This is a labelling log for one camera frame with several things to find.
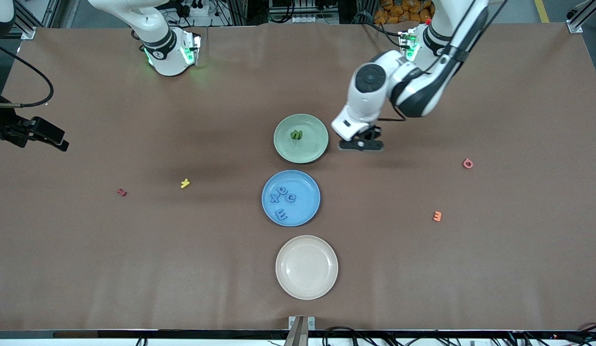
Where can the white power strip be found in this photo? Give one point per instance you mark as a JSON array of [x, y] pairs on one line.
[[194, 7]]

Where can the aluminium frame post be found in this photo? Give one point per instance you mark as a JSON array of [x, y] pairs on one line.
[[26, 29], [578, 21]]

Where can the yellow foam letter Y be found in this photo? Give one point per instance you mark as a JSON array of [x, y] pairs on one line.
[[185, 183]]

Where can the orange foam letter E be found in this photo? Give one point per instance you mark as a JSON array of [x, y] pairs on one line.
[[440, 216]]

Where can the black table edge rail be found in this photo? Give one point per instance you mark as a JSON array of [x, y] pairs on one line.
[[134, 333]]

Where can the blue foam letter C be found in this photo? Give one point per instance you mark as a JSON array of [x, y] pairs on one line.
[[287, 197]]

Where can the pink foam letter G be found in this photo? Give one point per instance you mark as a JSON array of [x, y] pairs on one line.
[[468, 167]]

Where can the blue plate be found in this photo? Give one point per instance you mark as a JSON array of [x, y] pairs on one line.
[[305, 206]]

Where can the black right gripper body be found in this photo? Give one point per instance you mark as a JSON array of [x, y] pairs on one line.
[[8, 129]]

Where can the bag of orange fruit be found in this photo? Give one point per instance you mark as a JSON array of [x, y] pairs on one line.
[[403, 12]]

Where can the blue foam letter E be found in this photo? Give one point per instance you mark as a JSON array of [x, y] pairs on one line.
[[278, 215]]

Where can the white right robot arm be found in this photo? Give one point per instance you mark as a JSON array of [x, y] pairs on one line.
[[168, 53]]

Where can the pale green plate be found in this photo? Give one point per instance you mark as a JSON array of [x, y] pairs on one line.
[[307, 149]]

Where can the blue foam letter X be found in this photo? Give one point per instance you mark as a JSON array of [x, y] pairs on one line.
[[274, 198]]

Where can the beige plate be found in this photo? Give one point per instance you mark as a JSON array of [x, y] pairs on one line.
[[307, 267]]

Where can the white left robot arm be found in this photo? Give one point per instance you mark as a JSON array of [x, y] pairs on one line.
[[370, 96]]

